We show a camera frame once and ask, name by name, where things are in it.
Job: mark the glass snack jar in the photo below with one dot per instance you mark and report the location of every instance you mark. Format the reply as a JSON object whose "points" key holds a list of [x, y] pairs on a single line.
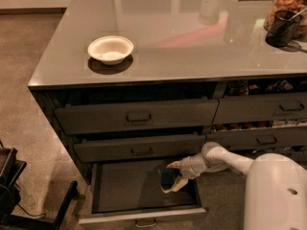
{"points": [[289, 5]]}

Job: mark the black chair frame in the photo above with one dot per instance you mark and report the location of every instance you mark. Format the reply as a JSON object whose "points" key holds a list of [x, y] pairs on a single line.
{"points": [[12, 215]]}

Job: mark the open bottom left drawer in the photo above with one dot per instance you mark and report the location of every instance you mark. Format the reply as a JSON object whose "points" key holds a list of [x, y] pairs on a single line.
{"points": [[128, 194]]}

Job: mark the top left dark drawer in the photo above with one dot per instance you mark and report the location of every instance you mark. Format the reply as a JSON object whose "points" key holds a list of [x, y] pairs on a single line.
{"points": [[112, 117]]}

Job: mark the dark drawer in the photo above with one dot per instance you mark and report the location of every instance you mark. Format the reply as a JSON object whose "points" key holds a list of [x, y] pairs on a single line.
{"points": [[140, 147], [260, 138], [112, 117], [298, 156], [256, 108]]}

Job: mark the middle right dark drawer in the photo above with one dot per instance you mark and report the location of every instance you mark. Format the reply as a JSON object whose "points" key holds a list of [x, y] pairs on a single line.
{"points": [[260, 138]]}

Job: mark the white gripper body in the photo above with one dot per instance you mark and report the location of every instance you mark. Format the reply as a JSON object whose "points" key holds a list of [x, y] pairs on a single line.
{"points": [[191, 167]]}

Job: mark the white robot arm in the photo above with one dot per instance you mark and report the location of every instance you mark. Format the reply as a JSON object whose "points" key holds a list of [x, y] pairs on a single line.
{"points": [[276, 186]]}

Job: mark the bottom right dark drawer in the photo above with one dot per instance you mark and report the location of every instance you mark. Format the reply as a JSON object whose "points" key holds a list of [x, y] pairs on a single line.
{"points": [[298, 156]]}

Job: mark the dark counter cabinet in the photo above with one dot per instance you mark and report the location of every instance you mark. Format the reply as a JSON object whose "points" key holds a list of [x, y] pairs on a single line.
{"points": [[183, 50]]}

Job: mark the dark glass cup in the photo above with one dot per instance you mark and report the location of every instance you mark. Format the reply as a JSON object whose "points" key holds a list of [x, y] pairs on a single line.
{"points": [[283, 28]]}

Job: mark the middle left dark drawer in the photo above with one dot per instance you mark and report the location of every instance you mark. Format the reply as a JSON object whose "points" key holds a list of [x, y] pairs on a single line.
{"points": [[140, 147]]}

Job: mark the green yellow sponge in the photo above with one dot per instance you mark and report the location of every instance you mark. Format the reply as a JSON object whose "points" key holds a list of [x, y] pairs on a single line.
{"points": [[167, 178]]}

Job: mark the top right dark drawer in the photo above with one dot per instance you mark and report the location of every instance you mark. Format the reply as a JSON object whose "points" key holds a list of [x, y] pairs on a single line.
{"points": [[256, 108]]}

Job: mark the white paper bowl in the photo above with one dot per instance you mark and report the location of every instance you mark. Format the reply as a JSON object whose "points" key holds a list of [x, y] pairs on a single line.
{"points": [[110, 50]]}

